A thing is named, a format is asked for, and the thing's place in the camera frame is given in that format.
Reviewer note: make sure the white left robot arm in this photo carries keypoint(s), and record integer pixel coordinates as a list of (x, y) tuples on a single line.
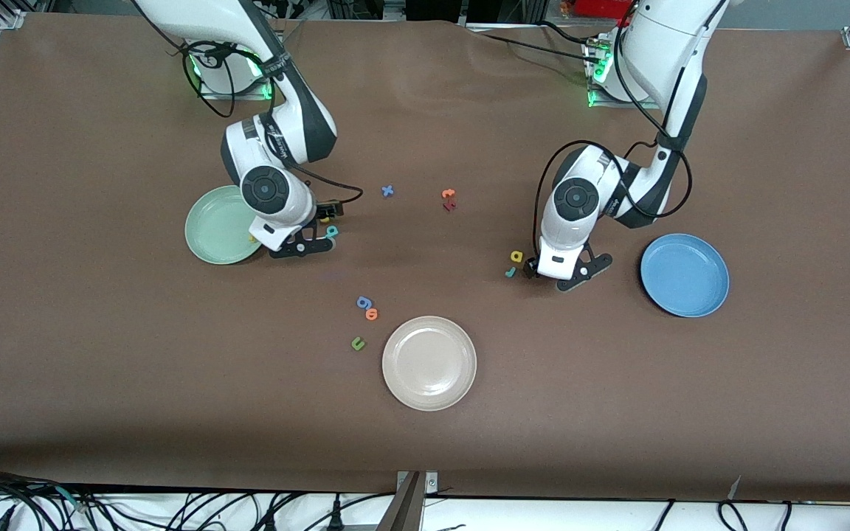
[(661, 51)]

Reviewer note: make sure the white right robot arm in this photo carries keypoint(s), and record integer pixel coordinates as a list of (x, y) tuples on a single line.
[(270, 188)]

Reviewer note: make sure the blue foam letter g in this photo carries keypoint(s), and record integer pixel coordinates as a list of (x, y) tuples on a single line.
[(364, 302)]

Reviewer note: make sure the green plate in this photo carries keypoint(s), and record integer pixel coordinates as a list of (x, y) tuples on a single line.
[(211, 225)]

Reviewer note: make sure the green foam letter u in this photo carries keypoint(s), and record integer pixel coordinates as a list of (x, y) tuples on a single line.
[(356, 344)]

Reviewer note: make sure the beige plate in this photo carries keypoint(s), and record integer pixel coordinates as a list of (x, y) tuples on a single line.
[(429, 363)]

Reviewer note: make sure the blue plate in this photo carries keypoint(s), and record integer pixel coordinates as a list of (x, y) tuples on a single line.
[(685, 275)]

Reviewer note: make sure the red box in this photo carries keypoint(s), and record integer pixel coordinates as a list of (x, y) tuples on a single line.
[(598, 7)]

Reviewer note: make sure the white tape scrap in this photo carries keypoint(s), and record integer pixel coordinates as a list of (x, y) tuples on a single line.
[(733, 488)]

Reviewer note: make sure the black power plug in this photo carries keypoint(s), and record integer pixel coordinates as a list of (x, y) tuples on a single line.
[(336, 516), (4, 518), (270, 522)]

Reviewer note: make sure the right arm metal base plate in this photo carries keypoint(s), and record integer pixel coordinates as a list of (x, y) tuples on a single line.
[(248, 94)]

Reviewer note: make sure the metal table bracket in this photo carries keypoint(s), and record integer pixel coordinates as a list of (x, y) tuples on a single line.
[(414, 509)]

